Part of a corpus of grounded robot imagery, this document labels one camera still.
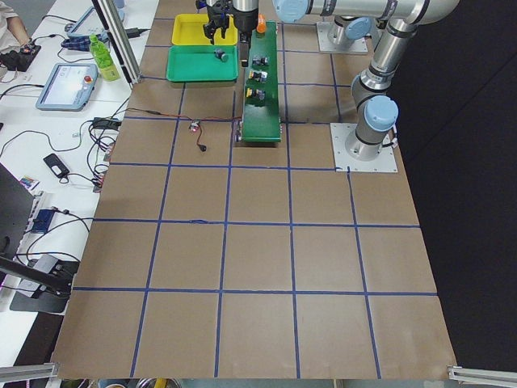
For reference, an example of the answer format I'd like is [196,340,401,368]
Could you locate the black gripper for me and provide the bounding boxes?
[204,0,259,67]

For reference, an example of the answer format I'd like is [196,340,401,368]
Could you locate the green push button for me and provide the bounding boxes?
[252,57,269,66]
[213,48,229,63]

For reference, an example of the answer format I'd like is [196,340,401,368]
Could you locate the plain orange cylinder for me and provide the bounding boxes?
[256,14,267,34]

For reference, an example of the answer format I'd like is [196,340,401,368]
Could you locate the yellow push button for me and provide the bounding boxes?
[246,88,266,101]
[249,70,267,82]

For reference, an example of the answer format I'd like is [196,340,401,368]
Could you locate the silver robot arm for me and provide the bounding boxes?
[346,19,404,162]
[195,0,458,67]

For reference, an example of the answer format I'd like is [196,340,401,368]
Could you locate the yellow plastic tray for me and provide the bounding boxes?
[171,14,238,45]

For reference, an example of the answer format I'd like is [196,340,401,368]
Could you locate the green plastic tray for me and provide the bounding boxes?
[166,45,238,82]

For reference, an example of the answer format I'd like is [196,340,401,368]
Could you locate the small motor controller board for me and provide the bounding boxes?
[190,121,200,132]

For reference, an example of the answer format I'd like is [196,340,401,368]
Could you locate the green conveyor belt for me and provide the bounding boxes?
[237,20,281,143]

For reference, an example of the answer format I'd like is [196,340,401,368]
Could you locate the green tea bottle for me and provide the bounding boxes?
[89,35,120,82]

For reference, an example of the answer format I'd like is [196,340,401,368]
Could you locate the far teach pendant tablet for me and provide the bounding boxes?
[66,6,105,38]

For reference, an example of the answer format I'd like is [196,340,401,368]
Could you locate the teach pendant tablet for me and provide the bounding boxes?
[66,6,105,38]
[36,63,99,112]

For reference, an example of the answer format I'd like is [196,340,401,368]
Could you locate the black power adapter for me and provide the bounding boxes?
[92,117,121,130]

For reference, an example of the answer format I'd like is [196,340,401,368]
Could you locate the near teach pendant tablet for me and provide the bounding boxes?
[36,63,99,112]

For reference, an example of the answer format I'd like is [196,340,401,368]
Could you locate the red black power cable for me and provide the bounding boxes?
[120,108,243,154]

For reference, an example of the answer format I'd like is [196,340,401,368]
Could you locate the aluminium frame post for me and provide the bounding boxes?
[92,0,141,84]

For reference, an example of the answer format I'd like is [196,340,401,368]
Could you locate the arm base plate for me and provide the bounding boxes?
[330,123,398,173]
[317,18,372,55]

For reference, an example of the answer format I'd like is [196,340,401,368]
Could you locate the black phone with strap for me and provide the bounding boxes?
[43,154,70,179]

